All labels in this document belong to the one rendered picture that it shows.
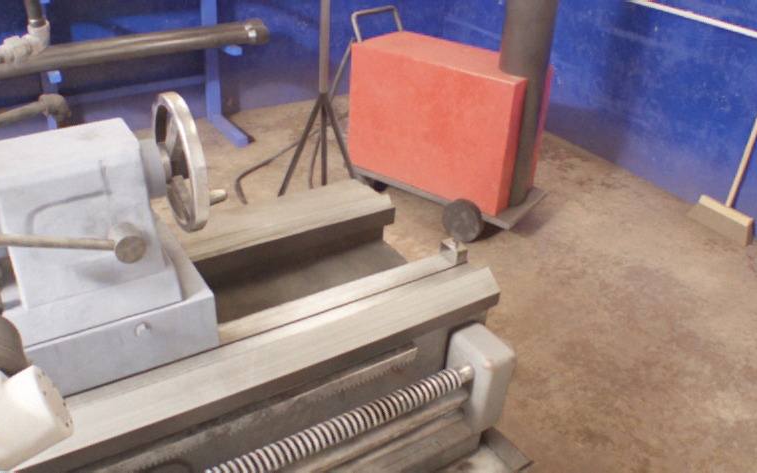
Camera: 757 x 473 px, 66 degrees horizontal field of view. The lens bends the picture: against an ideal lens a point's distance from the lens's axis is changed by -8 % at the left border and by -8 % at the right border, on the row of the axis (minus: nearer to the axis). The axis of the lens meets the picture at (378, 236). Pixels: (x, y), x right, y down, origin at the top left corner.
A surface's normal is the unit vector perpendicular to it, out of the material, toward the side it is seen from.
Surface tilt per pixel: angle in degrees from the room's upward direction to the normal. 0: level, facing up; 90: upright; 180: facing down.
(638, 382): 0
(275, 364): 36
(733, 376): 0
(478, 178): 90
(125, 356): 90
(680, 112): 90
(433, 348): 90
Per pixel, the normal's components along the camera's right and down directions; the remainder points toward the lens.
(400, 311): 0.36, -0.43
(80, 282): 0.52, 0.07
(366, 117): -0.59, 0.39
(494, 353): 0.05, -0.86
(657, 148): -0.83, 0.25
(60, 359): 0.55, 0.46
